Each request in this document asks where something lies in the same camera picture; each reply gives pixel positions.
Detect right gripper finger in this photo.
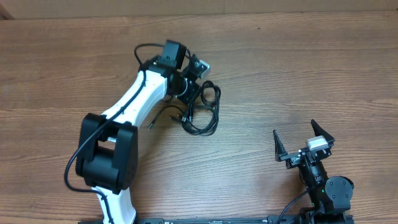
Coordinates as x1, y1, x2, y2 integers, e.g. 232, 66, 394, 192
273, 129, 288, 161
310, 119, 335, 146

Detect thick black cable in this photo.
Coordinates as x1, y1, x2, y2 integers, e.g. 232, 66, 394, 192
178, 80, 222, 136

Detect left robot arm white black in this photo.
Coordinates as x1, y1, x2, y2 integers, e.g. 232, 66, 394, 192
69, 40, 210, 223

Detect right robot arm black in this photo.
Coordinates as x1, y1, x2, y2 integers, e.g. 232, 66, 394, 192
268, 120, 354, 224

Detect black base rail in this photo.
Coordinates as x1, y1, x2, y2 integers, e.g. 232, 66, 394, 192
78, 215, 354, 224

